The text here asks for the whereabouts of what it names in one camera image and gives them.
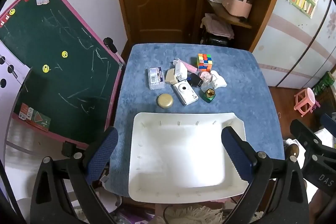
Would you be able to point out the green packet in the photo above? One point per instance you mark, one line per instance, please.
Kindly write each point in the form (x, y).
(324, 83)

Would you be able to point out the clear plastic box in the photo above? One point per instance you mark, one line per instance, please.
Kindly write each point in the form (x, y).
(156, 78)

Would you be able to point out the folded pink cloth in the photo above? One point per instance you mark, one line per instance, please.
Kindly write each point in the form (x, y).
(218, 26)

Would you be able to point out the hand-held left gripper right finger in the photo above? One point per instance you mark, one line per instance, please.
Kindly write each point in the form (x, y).
(236, 155)

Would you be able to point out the white plastic tray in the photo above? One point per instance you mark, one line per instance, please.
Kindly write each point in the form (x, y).
(178, 155)

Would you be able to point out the white charger plug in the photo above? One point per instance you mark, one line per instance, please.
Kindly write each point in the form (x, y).
(181, 70)

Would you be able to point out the green chalkboard with pink frame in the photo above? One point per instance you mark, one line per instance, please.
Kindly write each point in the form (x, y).
(65, 56)

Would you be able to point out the white wardrobe with pink stripes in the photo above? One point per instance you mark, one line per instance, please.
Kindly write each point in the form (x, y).
(296, 43)

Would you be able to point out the brown wooden shelf unit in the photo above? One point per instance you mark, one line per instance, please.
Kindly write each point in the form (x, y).
(262, 16)

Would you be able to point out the pink round box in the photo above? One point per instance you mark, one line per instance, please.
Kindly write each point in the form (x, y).
(204, 75)

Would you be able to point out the white compact camera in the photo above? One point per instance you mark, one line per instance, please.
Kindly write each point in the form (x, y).
(185, 92)

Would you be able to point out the colourful puzzle cube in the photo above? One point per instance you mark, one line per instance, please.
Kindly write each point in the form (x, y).
(205, 62)

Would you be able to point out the pink comb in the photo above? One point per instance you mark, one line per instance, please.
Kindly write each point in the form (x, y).
(191, 66)

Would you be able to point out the black chalkboard knob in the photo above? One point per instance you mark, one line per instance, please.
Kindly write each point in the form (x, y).
(109, 43)

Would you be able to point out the cream fluffy rug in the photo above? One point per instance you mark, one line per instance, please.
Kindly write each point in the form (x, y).
(194, 214)

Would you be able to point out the yellow smiley magnet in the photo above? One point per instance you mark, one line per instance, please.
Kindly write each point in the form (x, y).
(46, 68)
(11, 12)
(64, 54)

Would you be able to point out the green perfume bottle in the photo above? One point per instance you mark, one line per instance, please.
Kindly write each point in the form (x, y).
(209, 96)

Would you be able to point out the person's right forearm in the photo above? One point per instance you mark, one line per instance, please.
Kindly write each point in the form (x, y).
(323, 200)

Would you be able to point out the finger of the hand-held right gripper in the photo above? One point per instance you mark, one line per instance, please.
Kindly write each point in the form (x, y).
(330, 123)
(304, 134)

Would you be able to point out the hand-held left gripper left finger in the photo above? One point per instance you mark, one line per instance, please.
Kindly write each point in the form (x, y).
(105, 153)

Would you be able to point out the black charger plug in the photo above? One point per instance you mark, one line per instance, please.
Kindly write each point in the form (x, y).
(194, 80)

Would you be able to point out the pink plastic stool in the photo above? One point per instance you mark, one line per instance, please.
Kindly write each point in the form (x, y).
(305, 100)

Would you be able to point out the blue plush mat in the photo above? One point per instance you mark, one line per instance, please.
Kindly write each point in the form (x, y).
(236, 98)

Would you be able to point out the black bag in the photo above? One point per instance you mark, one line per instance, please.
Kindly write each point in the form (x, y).
(214, 40)

